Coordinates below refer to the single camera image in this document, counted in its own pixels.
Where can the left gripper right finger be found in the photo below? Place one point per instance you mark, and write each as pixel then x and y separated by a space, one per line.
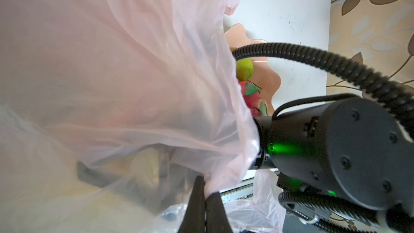
pixel 216 219

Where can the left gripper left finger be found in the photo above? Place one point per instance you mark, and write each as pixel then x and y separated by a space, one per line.
pixel 194 218

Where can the pink dragon fruit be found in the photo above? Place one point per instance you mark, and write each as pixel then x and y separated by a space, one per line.
pixel 253 99

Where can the pink plastic bag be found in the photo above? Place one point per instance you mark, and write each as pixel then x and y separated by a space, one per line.
pixel 110 109

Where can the green apple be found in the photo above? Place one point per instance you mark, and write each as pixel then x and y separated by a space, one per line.
pixel 244 69

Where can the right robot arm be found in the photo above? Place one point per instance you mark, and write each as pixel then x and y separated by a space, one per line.
pixel 341 153

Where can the pink wavy plate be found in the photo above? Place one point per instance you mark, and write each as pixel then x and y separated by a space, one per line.
pixel 263 76

